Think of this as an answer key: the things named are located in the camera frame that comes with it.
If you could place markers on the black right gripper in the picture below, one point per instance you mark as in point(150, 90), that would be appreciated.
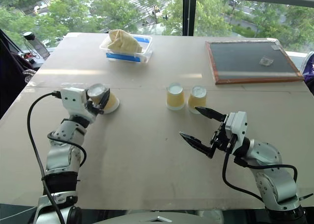
point(222, 139)

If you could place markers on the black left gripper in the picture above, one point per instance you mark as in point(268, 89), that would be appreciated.
point(95, 108)

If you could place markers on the yellow and white paper cup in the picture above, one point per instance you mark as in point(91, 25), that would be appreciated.
point(175, 97)
point(111, 102)
point(197, 100)

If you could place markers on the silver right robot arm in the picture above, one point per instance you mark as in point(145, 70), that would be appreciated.
point(272, 175)

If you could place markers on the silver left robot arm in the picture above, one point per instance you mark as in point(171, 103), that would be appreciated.
point(61, 157)

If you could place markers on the beige folded cloth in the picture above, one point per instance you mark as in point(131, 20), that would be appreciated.
point(123, 43)

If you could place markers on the clear plastic box blue clips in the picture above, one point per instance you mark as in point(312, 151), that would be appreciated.
point(144, 45)

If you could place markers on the clear bottle black cap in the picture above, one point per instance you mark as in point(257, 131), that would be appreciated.
point(36, 46)

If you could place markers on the wood framed blackboard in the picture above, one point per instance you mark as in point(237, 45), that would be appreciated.
point(247, 57)

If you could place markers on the small clear plastic packet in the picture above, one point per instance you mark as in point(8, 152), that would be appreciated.
point(266, 61)

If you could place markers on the grey robot torso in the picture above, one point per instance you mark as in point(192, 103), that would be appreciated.
point(157, 217)

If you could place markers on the black round shape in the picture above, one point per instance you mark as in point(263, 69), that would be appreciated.
point(74, 215)

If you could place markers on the purple and white cloth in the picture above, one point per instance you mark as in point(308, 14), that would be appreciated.
point(309, 69)

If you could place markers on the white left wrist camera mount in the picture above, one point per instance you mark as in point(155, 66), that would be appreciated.
point(72, 96)

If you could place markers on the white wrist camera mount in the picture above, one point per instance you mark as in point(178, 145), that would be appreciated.
point(72, 96)
point(238, 127)

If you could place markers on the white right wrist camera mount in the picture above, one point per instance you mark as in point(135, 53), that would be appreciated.
point(238, 127)

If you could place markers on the dark window frame post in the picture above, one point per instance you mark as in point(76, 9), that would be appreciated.
point(189, 12)

